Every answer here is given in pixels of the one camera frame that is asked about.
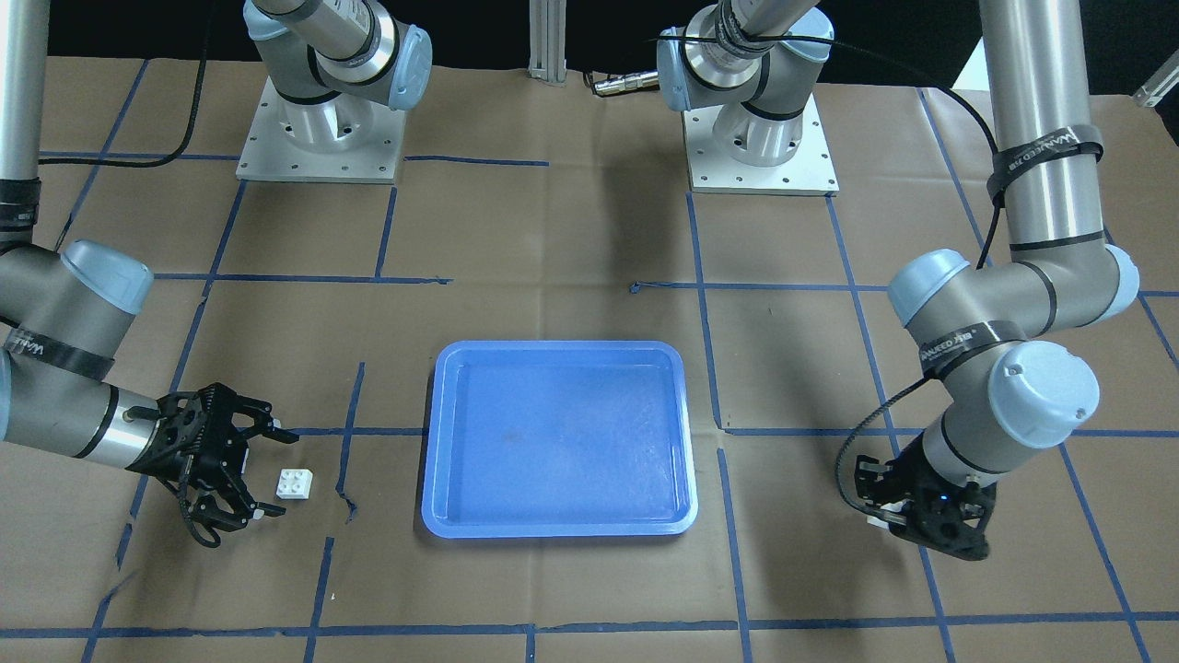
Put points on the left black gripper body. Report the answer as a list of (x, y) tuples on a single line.
[(906, 481)]

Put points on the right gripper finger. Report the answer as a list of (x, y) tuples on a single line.
[(262, 422), (230, 507)]

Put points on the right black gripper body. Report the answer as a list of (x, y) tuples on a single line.
[(224, 459)]

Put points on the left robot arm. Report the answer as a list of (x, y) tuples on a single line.
[(981, 330)]

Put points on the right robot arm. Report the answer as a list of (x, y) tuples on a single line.
[(342, 76)]

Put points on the blue plastic tray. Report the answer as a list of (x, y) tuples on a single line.
[(558, 439)]

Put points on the metal connector plug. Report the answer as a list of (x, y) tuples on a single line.
[(626, 84)]

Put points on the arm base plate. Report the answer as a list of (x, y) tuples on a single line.
[(730, 151), (342, 140)]

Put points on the aluminium frame post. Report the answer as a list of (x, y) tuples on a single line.
[(547, 21)]

